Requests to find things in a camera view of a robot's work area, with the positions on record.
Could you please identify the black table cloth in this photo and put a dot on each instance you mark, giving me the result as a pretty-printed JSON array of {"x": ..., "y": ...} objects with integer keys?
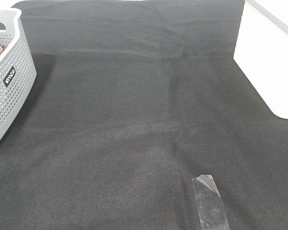
[{"x": 132, "y": 100}]

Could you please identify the clear tape strip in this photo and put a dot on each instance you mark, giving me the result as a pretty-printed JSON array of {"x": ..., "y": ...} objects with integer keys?
[{"x": 210, "y": 207}]

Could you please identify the grey perforated laundry basket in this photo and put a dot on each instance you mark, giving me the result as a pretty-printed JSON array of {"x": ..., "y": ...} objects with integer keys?
[{"x": 17, "y": 69}]

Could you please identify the white storage box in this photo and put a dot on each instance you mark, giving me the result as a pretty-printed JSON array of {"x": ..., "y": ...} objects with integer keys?
[{"x": 261, "y": 51}]

